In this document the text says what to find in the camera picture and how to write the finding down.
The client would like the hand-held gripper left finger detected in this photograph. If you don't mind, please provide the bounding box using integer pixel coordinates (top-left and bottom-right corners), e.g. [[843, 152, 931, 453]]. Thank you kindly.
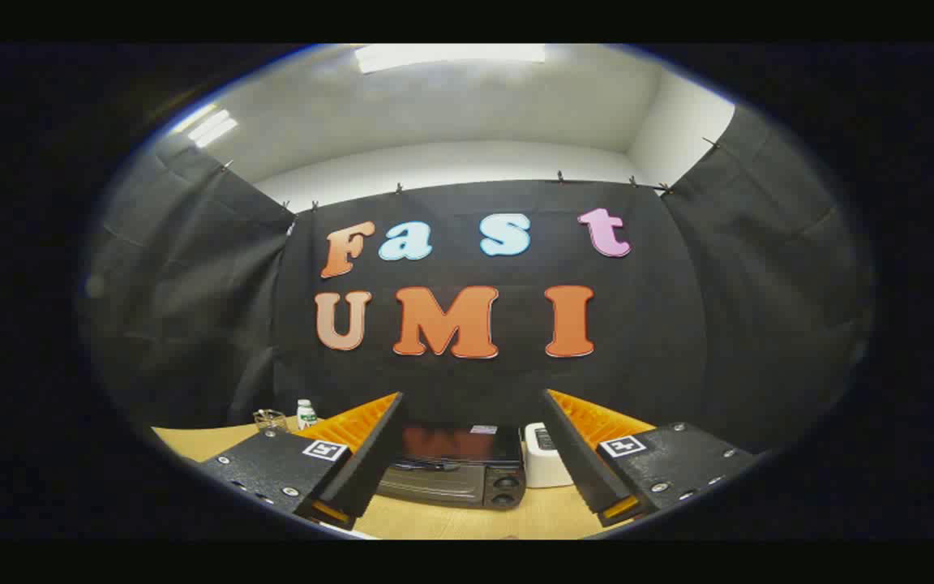
[[195, 392, 405, 532]]

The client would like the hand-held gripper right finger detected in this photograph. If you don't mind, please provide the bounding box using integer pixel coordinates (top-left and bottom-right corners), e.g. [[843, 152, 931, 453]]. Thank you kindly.
[[540, 389, 760, 529]]

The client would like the black toaster oven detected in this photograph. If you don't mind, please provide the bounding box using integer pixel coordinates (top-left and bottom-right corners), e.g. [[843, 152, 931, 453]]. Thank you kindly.
[[376, 422, 527, 510]]

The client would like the white bread toaster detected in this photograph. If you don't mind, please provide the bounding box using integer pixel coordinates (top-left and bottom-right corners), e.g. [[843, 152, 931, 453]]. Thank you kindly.
[[524, 422, 575, 489]]

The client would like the black backdrop cloth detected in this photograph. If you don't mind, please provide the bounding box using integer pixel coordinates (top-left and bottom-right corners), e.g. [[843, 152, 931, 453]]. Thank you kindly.
[[78, 105, 877, 455]]

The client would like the narrow ceiling light panel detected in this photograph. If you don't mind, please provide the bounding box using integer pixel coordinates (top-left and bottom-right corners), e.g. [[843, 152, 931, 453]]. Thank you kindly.
[[171, 104, 239, 149]]

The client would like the wide ceiling light panel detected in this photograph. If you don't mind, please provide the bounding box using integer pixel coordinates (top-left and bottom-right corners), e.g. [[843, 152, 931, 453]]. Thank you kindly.
[[353, 44, 547, 75]]

